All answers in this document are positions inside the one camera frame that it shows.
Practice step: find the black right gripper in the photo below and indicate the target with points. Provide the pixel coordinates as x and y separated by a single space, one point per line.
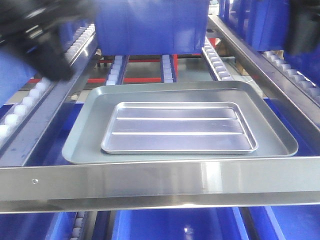
303 35

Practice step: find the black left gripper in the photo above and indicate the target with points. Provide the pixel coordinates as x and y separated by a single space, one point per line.
29 30

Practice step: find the silver ribbed metal tray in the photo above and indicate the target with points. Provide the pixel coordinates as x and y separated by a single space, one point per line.
178 128

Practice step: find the blue bin upper right shelf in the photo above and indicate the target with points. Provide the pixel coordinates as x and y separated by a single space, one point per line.
264 24

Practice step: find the large grey plastic tray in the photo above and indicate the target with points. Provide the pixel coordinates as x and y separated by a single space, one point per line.
83 145

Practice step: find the far right white roller track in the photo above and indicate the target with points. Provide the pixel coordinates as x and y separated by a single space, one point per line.
294 75

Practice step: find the large blue bin upper left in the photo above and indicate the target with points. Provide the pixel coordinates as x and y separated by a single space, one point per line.
14 73

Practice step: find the large blue bin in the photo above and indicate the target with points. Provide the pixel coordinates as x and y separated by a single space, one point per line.
151 27
14 73

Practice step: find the left white roller track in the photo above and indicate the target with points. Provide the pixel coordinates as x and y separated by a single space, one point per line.
18 113

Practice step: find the large blue bin centre back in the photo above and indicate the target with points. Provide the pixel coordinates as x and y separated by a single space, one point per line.
151 27

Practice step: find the centre-left white roller track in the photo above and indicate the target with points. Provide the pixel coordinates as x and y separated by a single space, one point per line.
116 73

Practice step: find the centre-right white roller track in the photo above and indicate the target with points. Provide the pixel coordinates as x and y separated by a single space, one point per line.
216 66

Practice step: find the centre white roller track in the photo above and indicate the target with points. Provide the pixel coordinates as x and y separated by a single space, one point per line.
169 68

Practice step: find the right steel divider rail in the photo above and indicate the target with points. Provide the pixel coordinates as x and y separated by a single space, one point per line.
266 75

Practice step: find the steel divider rail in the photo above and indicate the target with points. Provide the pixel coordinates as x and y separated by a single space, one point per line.
266 75
34 138

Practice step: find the left steel divider rail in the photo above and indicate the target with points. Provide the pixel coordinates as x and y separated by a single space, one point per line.
34 138

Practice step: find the red floor frame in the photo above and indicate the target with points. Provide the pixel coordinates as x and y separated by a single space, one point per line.
99 74

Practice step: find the steel front shelf rail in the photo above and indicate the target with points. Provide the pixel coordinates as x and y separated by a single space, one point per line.
161 185

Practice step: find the blue bin below front rail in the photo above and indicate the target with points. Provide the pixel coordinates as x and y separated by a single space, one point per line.
213 223

